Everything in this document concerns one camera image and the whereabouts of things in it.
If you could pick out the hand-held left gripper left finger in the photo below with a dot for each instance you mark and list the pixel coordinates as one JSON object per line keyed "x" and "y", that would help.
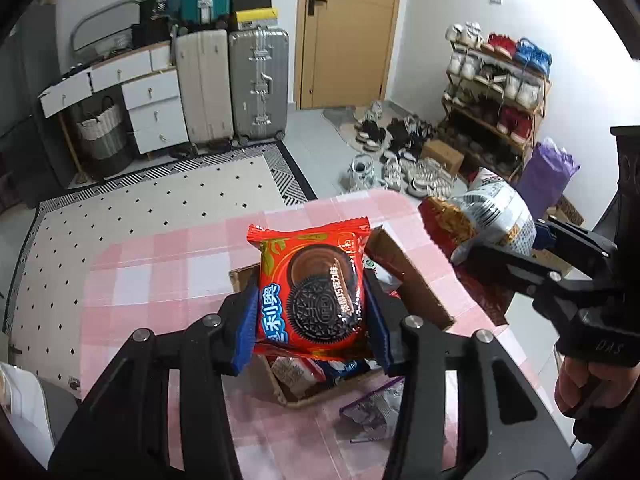
{"x": 247, "y": 330}

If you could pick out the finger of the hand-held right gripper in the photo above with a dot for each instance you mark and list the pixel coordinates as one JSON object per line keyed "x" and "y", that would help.
{"x": 580, "y": 245}
{"x": 525, "y": 272}

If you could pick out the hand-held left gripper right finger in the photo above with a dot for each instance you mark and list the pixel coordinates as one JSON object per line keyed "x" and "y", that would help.
{"x": 382, "y": 330}

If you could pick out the white and orange chips bag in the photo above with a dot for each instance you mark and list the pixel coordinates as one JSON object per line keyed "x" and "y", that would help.
{"x": 490, "y": 215}

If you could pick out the red chocolate cookie packet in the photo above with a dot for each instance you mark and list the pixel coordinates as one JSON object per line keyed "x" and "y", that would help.
{"x": 310, "y": 290}

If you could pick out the person's right hand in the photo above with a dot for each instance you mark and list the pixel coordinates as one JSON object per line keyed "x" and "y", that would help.
{"x": 570, "y": 385}

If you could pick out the cat print cardboard box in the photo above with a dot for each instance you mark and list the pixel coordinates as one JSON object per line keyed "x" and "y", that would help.
{"x": 567, "y": 212}

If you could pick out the blue cookie packet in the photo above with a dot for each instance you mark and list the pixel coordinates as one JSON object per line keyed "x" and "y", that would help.
{"x": 345, "y": 367}

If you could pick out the purple paper bag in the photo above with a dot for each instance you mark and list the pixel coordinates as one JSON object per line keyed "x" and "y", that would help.
{"x": 545, "y": 175}

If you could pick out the clear purple-edged snack packet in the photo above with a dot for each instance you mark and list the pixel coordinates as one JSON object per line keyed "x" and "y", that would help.
{"x": 372, "y": 412}

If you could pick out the pink checked tablecloth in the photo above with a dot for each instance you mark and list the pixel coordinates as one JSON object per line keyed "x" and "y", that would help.
{"x": 160, "y": 280}

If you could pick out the wooden shoe rack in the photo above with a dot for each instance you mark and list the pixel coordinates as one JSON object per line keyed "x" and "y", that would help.
{"x": 540, "y": 125}

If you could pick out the small brown cardboard box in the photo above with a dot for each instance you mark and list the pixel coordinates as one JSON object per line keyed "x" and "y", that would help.
{"x": 442, "y": 156}

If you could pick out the cream dotted rug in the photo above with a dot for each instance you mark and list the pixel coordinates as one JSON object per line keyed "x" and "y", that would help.
{"x": 150, "y": 200}

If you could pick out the pile of scattered shoes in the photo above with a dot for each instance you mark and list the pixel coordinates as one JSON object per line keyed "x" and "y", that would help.
{"x": 400, "y": 160}

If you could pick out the rows of assorted shoes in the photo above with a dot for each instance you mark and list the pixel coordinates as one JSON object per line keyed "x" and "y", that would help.
{"x": 500, "y": 90}

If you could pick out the grey door mat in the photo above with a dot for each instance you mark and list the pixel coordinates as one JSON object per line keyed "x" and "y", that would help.
{"x": 340, "y": 125}

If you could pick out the white plastic container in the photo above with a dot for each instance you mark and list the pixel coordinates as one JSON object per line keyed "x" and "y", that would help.
{"x": 22, "y": 410}

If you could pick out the grey and white laundry basket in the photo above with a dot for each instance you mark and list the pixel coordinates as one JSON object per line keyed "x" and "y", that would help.
{"x": 102, "y": 140}

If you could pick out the beige suitcase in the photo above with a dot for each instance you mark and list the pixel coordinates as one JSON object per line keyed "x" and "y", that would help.
{"x": 205, "y": 90}

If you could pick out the silver grey suitcase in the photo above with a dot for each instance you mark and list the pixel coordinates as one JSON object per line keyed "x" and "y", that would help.
{"x": 257, "y": 85}

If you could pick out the white desk with drawers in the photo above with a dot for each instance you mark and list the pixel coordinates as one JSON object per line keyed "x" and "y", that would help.
{"x": 150, "y": 105}

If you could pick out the wooden door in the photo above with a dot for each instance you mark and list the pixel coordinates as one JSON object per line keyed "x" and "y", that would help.
{"x": 350, "y": 35}

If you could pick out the dark grey refrigerator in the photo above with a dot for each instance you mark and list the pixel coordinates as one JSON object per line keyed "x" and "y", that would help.
{"x": 25, "y": 125}

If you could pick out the yellow shoe box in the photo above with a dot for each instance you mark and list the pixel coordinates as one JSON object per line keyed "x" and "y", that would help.
{"x": 257, "y": 19}

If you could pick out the black printed box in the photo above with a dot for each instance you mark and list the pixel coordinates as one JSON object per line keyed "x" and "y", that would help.
{"x": 152, "y": 17}

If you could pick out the arched metal-framed mirror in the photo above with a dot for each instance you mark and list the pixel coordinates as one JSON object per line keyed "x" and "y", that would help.
{"x": 102, "y": 25}

